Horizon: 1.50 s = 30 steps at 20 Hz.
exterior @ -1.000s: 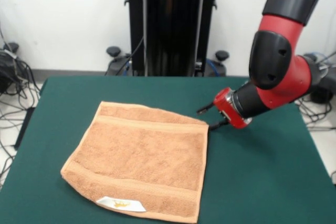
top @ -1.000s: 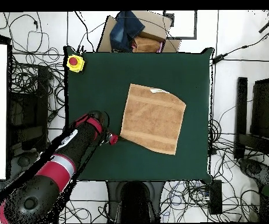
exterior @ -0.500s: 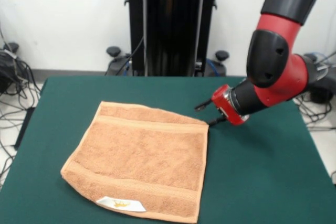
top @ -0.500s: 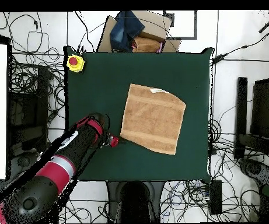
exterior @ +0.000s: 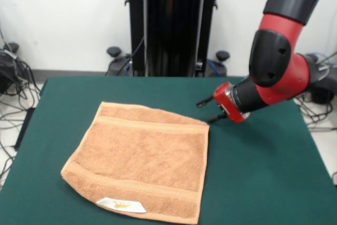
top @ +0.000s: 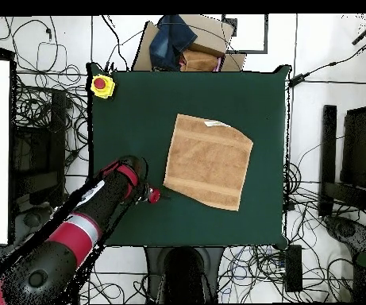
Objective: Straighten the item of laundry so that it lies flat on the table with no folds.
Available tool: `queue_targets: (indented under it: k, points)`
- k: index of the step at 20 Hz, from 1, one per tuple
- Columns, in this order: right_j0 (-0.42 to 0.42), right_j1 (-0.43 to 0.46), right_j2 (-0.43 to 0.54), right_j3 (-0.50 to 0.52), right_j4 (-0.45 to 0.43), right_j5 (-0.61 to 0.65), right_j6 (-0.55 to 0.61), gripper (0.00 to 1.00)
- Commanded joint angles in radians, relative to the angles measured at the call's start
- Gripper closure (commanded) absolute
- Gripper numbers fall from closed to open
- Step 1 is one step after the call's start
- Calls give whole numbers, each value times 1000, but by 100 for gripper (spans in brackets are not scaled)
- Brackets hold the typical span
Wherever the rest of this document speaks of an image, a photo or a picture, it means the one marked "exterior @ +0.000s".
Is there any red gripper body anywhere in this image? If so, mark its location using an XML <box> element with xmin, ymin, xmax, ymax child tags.
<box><xmin>212</xmin><ymin>82</ymin><xmax>251</xmax><ymax>124</ymax></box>

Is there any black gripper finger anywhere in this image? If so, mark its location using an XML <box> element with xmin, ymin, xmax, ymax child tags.
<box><xmin>207</xmin><ymin>113</ymin><xmax>227</xmax><ymax>124</ymax></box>
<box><xmin>196</xmin><ymin>96</ymin><xmax>215</xmax><ymax>109</ymax></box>

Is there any tan terry towel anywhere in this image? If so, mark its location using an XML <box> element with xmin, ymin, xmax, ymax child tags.
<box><xmin>60</xmin><ymin>101</ymin><xmax>211</xmax><ymax>225</ymax></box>

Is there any dark green table cloth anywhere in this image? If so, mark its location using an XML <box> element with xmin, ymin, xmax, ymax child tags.
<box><xmin>0</xmin><ymin>76</ymin><xmax>337</xmax><ymax>225</ymax></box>

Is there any grey stand base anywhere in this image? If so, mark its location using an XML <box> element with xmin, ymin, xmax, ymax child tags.
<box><xmin>294</xmin><ymin>53</ymin><xmax>337</xmax><ymax>106</ymax></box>
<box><xmin>0</xmin><ymin>42</ymin><xmax>21</xmax><ymax>93</ymax></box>

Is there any blue cable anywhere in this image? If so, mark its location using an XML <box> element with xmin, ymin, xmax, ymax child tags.
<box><xmin>207</xmin><ymin>60</ymin><xmax>221</xmax><ymax>76</ymax></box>

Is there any black pedestal levelling knob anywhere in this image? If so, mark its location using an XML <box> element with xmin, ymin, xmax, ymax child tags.
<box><xmin>106</xmin><ymin>46</ymin><xmax>122</xmax><ymax>57</ymax></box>
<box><xmin>215</xmin><ymin>50</ymin><xmax>231</xmax><ymax>62</ymax></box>

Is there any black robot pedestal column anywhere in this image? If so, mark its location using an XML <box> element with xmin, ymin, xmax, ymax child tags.
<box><xmin>124</xmin><ymin>0</ymin><xmax>229</xmax><ymax>77</ymax></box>

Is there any tangle of black cables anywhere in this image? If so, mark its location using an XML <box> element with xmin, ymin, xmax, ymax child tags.
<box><xmin>289</xmin><ymin>95</ymin><xmax>337</xmax><ymax>132</ymax></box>
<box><xmin>0</xmin><ymin>24</ymin><xmax>42</xmax><ymax>183</ymax></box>

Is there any black pedestal base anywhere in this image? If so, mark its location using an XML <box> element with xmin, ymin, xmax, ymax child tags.
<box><xmin>105</xmin><ymin>55</ymin><xmax>229</xmax><ymax>77</ymax></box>

